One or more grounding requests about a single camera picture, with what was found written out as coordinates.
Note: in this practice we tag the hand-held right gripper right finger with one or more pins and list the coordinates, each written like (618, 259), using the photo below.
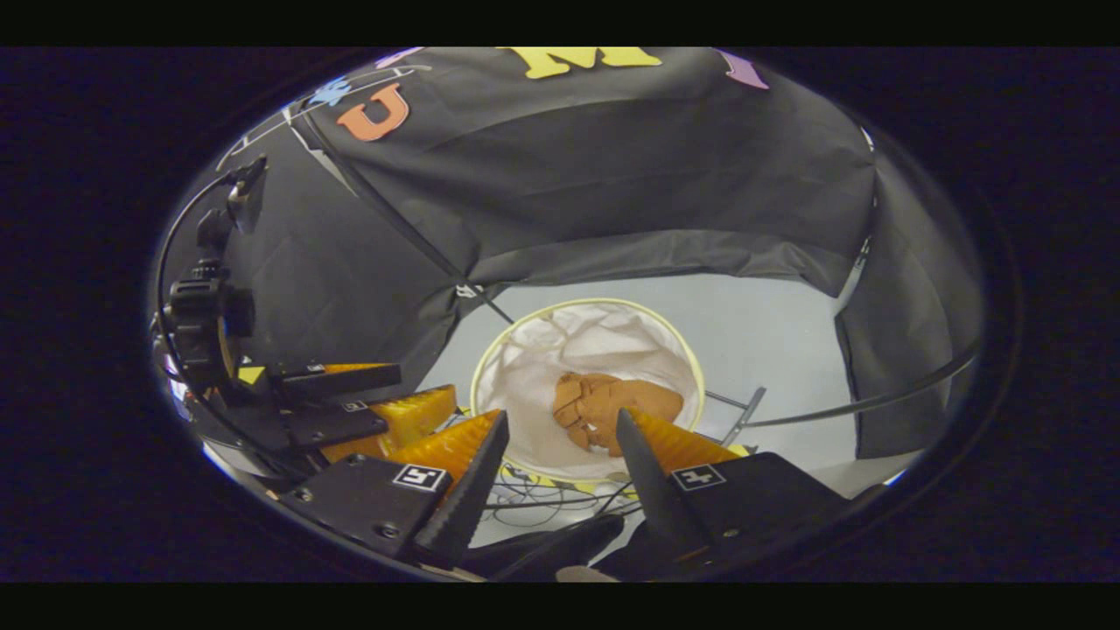
(665, 507)

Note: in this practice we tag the black backdrop cloth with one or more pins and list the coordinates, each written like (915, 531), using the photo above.
(612, 175)

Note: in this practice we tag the brown shirt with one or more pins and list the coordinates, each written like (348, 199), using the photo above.
(612, 407)

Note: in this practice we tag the white laundry hamper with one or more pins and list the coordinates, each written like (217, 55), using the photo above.
(542, 367)

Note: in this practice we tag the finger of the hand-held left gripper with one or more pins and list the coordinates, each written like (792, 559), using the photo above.
(350, 381)
(411, 420)

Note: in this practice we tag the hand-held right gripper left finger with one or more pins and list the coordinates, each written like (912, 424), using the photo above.
(459, 507)

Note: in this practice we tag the white clothes hanger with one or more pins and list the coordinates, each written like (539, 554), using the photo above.
(262, 125)

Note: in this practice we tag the black clothes rack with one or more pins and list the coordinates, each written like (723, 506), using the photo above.
(394, 214)

